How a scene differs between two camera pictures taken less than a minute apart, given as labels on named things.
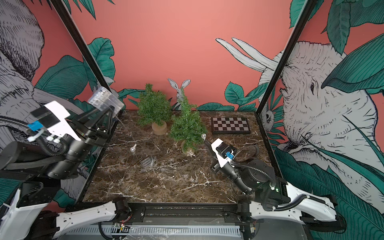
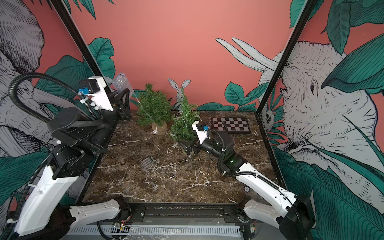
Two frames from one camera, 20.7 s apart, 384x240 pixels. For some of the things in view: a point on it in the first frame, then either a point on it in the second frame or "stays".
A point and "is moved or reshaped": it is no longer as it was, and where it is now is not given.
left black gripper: x=92 y=135 -> x=122 y=111
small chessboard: x=230 y=125 stays
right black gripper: x=215 y=162 -> x=199 y=148
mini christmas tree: x=154 y=110 stays
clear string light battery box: x=103 y=99 is moved or reshaped
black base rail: x=184 y=213 stays
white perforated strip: x=155 y=230 stays
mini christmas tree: x=187 y=127 stays
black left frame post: x=80 y=44 stays
